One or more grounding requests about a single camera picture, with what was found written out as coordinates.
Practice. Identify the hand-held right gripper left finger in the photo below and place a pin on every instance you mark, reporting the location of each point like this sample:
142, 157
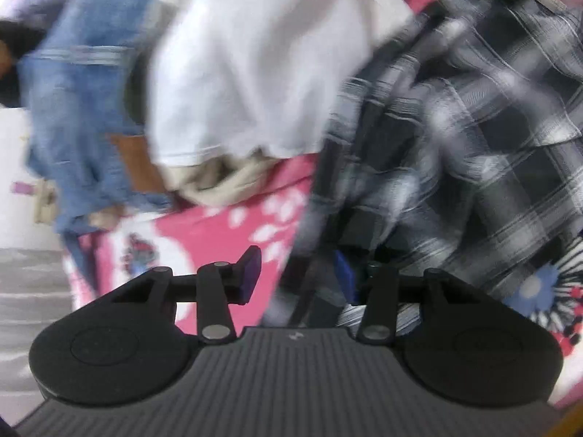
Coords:
249, 273

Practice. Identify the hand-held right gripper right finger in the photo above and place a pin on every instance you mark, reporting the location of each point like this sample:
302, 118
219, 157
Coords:
345, 277

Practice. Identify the black white plaid shirt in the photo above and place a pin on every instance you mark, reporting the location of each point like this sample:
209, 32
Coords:
455, 145

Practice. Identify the pink floral blanket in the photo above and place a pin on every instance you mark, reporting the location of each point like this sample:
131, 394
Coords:
218, 236

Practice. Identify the white t-shirt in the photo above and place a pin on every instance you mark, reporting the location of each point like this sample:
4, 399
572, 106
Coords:
255, 63

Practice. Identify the blue jeans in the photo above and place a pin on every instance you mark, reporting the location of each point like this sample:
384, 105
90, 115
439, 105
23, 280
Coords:
77, 114

